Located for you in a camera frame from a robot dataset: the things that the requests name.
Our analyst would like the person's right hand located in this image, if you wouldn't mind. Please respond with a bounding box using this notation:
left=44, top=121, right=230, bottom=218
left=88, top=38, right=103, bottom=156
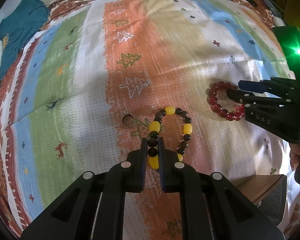
left=289, top=143, right=300, bottom=171

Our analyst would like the wooden jewelry box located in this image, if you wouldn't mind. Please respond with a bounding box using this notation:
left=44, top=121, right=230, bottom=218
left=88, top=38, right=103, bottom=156
left=232, top=174, right=287, bottom=225

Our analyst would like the teal knitted garment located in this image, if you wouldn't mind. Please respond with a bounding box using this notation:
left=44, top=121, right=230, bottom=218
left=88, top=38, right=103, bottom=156
left=0, top=0, right=50, bottom=80

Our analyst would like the striped colourful woven mat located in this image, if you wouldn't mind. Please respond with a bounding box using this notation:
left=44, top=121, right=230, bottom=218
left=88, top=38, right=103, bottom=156
left=0, top=0, right=297, bottom=240

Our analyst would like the red glass bead bracelet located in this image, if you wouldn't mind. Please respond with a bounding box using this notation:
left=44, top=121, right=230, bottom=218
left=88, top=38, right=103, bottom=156
left=206, top=80, right=246, bottom=122

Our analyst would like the yellow and brown bead bracelet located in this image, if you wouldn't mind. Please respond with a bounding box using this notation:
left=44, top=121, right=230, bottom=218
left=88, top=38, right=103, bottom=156
left=147, top=106, right=193, bottom=170

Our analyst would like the small gold ring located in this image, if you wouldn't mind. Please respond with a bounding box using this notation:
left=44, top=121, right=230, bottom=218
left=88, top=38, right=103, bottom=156
left=121, top=113, right=136, bottom=129

